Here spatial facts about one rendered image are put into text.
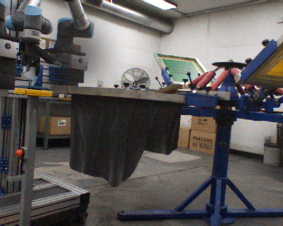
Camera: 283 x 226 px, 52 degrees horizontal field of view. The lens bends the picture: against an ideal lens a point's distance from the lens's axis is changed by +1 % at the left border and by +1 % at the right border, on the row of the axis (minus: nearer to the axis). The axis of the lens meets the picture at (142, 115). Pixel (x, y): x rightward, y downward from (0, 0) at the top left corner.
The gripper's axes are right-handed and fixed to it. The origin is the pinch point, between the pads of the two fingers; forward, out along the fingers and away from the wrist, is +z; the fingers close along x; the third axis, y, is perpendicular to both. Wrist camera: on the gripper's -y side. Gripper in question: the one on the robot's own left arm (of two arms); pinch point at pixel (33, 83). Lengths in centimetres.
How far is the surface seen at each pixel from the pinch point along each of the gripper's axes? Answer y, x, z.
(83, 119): -26.2, 4.3, 16.3
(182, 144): -443, -237, 91
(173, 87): -72, 27, -6
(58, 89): -17.3, -7.7, 1.3
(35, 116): -0.7, 2.1, 15.4
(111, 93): -17.4, 37.7, 1.9
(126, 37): -373, -368, -135
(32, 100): 1.2, 2.1, 8.2
